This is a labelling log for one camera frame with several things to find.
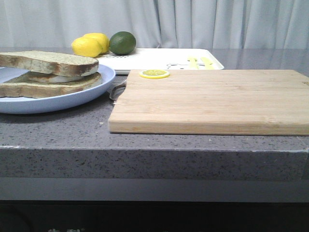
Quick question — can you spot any front yellow lemon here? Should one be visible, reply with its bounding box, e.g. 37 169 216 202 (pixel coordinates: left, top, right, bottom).
71 37 102 58

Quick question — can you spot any bread slice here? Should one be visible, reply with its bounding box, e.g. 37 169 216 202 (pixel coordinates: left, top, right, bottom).
0 72 102 99
0 50 99 76

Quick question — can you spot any blue round plate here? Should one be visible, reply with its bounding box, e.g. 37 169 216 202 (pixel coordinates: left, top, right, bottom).
0 64 116 114

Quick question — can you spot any yellow plastic knife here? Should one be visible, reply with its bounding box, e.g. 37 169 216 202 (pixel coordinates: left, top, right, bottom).
200 57 214 70

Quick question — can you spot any wooden cutting board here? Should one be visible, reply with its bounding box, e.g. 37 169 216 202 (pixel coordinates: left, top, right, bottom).
108 70 309 136

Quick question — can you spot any grey curtain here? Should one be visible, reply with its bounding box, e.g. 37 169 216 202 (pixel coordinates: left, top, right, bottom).
0 0 309 49

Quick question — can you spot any green lime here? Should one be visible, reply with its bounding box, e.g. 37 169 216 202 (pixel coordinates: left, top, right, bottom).
109 31 137 55

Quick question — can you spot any yellow lemon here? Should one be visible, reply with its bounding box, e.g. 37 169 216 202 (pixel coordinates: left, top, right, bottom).
84 33 109 54
71 37 102 58

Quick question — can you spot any metal cutting board handle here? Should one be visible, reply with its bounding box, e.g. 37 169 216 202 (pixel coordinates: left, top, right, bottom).
109 81 126 101

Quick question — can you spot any lemon slice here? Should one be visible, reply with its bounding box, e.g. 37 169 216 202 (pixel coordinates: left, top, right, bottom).
139 69 170 79

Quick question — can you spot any fried egg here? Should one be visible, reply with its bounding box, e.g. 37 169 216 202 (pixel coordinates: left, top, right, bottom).
26 72 84 83

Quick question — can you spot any rear yellow lemon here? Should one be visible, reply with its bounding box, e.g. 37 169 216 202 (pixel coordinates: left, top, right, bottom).
84 33 109 54

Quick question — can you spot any white rectangular tray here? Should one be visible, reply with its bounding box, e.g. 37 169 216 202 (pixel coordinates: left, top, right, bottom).
98 48 224 74

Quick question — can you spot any yellow plastic fork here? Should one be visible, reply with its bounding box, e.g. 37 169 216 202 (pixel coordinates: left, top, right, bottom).
187 56 199 70

